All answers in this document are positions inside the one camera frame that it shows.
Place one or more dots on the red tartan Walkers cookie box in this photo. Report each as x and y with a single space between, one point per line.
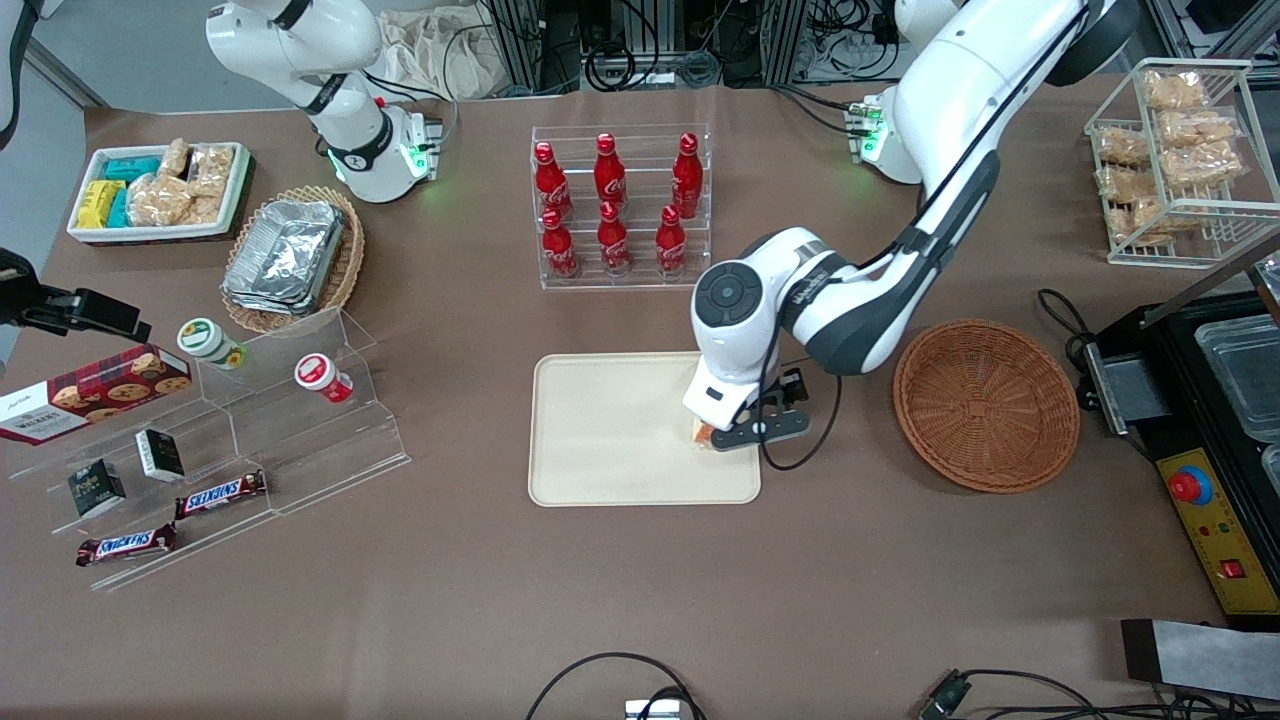
90 398

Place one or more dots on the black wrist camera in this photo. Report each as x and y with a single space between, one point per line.
15 270
792 390

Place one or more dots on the brown Snickers bar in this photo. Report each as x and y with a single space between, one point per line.
220 494
125 545

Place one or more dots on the large teal snack packet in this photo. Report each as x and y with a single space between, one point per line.
130 168

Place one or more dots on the round brown wicker basket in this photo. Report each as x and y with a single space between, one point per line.
985 405

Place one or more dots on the cream plastic tray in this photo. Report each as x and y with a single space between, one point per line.
600 430

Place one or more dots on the white rectangular snack bin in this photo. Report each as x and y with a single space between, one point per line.
240 190

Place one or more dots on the grey flat metal plate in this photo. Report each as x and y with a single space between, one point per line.
1210 660

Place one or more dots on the small silver device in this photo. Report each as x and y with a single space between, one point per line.
652 710

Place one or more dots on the small black box gold print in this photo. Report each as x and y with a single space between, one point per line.
96 488

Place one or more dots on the clear acrylic stepped shelf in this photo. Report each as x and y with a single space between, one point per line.
300 450

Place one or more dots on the beige cloth bag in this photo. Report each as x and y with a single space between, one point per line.
430 55

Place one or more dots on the clear bag of fried snacks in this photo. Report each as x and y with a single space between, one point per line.
1124 148
1175 90
1198 128
1125 184
1200 165

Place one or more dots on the red lidded yogurt cup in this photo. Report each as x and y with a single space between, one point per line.
320 376

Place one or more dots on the small teal snack packet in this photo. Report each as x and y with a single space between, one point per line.
119 210

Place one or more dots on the red coca-cola bottle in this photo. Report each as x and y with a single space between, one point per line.
610 175
613 243
670 245
559 248
687 178
549 185

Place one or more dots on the green lidded yogurt cup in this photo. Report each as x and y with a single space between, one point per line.
208 342

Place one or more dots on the clear plastic food container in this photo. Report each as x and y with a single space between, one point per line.
1245 375

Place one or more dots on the clear acrylic bottle rack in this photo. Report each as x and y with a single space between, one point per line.
625 275

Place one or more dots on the yellow snack packet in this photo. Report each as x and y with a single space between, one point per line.
98 203

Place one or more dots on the stacked aluminium foil containers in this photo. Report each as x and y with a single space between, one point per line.
285 255

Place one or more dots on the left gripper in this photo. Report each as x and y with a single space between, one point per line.
796 388

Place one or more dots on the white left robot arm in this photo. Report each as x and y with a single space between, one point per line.
950 100

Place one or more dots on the black sealing machine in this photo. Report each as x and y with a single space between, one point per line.
1180 400

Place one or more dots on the oval light wicker basket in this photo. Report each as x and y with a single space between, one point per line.
350 255

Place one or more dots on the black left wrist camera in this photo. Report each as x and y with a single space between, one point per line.
792 390

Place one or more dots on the triangular sandwich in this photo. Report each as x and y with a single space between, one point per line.
702 434

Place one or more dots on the small black box white side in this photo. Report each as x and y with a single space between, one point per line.
160 456

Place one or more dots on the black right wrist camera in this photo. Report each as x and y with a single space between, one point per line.
15 270

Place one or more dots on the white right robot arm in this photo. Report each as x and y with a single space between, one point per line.
300 60

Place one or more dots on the clear bag of crackers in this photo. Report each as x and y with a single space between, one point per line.
158 202
212 170
174 158

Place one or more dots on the aluminium frame post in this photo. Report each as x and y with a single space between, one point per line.
785 40
515 45

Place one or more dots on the red emergency stop button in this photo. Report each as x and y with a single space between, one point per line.
1190 486

